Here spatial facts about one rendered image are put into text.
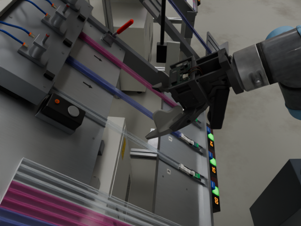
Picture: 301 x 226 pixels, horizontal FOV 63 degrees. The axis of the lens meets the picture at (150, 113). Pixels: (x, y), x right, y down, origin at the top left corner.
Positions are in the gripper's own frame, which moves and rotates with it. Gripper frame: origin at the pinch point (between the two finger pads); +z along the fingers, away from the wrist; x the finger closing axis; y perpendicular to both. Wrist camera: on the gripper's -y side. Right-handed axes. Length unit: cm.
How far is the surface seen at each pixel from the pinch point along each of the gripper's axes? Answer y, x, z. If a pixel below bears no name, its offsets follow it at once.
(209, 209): -33.8, 9.2, 0.5
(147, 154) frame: -57, -33, 41
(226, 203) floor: -109, -24, 18
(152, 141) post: -83, -63, 58
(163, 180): -18.2, 6.5, 6.6
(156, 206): -16.3, 13.9, 7.1
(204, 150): -33.8, -10.7, 0.7
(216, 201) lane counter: -42.1, 3.4, 1.2
